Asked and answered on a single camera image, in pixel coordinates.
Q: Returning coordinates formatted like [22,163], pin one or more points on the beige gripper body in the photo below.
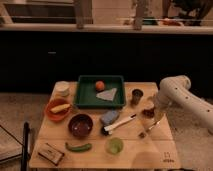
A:
[158,114]

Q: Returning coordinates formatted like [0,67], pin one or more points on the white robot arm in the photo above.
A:
[176,89]

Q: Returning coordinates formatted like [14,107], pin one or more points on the green plastic cup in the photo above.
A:
[114,145]

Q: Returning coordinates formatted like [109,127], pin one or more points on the white cup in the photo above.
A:
[62,88]

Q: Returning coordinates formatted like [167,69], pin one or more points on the metal fork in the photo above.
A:
[143,134]

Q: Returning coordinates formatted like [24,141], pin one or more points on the blue sponge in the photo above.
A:
[109,117]

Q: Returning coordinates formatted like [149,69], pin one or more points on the grey folded cloth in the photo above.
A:
[107,94]

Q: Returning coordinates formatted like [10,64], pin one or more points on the orange fruit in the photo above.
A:
[99,85]

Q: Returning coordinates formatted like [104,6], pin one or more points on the green plastic tray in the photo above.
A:
[86,94]

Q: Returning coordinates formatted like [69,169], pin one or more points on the dark red bowl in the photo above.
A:
[80,125]

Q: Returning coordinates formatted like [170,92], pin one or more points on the green chili pepper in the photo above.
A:
[81,148]

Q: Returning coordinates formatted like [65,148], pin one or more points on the yellow corn cob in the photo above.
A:
[59,108]

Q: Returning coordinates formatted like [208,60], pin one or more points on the orange plate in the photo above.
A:
[57,117]

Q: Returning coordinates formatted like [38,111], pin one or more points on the white handled brush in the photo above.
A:
[107,130]

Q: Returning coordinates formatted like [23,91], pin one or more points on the black chair frame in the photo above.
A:
[25,155]

